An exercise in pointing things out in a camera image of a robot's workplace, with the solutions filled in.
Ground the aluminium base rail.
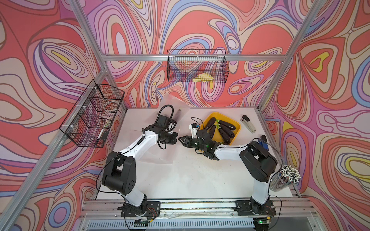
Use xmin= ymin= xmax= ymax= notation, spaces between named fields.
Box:
xmin=74 ymin=196 xmax=325 ymax=231

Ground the aluminium frame post left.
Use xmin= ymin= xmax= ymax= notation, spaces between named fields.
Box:
xmin=1 ymin=1 xmax=122 ymax=231

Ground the grey black stapler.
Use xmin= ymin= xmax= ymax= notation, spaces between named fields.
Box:
xmin=240 ymin=115 xmax=256 ymax=133

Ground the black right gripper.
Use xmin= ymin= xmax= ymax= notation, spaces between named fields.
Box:
xmin=177 ymin=136 xmax=206 ymax=151

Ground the yellow cloth in basket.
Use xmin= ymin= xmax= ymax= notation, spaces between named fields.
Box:
xmin=192 ymin=72 xmax=214 ymax=82

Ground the black wire basket wall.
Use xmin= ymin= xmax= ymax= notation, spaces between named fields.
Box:
xmin=167 ymin=48 xmax=229 ymax=83
xmin=59 ymin=80 xmax=125 ymax=148

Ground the yellow plastic tray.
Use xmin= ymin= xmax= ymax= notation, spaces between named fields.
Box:
xmin=200 ymin=112 xmax=241 ymax=145

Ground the aluminium frame post right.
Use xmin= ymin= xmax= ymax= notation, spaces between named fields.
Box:
xmin=257 ymin=0 xmax=326 ymax=111

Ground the clear zip-top plastic bag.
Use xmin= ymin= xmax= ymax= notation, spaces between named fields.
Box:
xmin=158 ymin=94 xmax=190 ymax=122

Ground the black wire basket back wall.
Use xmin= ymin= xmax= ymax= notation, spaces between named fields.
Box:
xmin=167 ymin=48 xmax=229 ymax=83

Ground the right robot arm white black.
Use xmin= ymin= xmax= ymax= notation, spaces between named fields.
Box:
xmin=178 ymin=130 xmax=278 ymax=215

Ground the blue black tool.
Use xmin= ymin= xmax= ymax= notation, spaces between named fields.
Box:
xmin=258 ymin=135 xmax=269 ymax=151

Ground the aluminium horizontal back bar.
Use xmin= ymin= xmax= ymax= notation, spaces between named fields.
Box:
xmin=101 ymin=54 xmax=288 ymax=62

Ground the aluminium frame post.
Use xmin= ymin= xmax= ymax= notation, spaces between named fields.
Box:
xmin=257 ymin=0 xmax=326 ymax=111
xmin=1 ymin=1 xmax=122 ymax=231

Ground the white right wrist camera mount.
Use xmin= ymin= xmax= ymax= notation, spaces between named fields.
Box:
xmin=189 ymin=123 xmax=200 ymax=139

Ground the black wire basket left wall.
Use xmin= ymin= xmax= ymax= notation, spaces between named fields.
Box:
xmin=59 ymin=80 xmax=125 ymax=148

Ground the purple eggplant in tray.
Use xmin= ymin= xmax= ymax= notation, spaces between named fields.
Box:
xmin=204 ymin=117 xmax=216 ymax=131
xmin=220 ymin=125 xmax=235 ymax=138
xmin=218 ymin=120 xmax=236 ymax=131
xmin=208 ymin=125 xmax=217 ymax=139
xmin=218 ymin=128 xmax=231 ymax=145

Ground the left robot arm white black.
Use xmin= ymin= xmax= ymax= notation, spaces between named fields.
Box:
xmin=101 ymin=115 xmax=178 ymax=215

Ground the black corrugated cable hose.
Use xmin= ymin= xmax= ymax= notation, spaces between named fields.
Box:
xmin=158 ymin=104 xmax=174 ymax=119

